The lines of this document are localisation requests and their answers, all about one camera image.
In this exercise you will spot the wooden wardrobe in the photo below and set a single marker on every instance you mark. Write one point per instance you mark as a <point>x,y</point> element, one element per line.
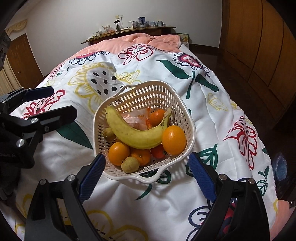
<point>257,43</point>

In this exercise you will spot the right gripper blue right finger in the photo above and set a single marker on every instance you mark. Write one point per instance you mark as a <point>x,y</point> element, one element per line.
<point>237,212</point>

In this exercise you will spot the beige curtain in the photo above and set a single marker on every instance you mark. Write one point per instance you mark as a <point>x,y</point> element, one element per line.
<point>9,81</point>

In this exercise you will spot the cream plastic basket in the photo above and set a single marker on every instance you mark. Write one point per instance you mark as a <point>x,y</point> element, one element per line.
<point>154,94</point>

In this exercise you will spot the red tomato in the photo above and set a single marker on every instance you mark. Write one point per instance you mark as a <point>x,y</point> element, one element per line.
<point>158,152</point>

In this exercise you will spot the mandarin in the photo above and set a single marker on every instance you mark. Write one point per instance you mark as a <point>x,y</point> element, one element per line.
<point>143,156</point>

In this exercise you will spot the pink quilt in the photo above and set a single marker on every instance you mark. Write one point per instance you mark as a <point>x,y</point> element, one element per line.
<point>163,42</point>

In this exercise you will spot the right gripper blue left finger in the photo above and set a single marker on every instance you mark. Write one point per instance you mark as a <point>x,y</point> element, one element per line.
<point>56,211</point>

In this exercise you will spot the green longan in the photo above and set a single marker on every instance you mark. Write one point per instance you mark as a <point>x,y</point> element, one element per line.
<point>108,134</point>
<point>130,165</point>

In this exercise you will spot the smooth orange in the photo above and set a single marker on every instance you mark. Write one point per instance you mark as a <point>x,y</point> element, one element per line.
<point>174,140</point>
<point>118,152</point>

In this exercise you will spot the plastic bag of oranges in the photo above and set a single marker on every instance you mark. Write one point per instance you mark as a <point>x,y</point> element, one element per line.
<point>138,119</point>

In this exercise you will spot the yellow banana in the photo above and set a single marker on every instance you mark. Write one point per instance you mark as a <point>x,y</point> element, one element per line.
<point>132,137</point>

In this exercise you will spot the wooden sideboard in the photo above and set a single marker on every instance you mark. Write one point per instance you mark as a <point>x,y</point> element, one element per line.
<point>153,31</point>

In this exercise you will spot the brown wooden door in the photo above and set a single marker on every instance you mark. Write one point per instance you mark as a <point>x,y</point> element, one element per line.
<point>23,63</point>

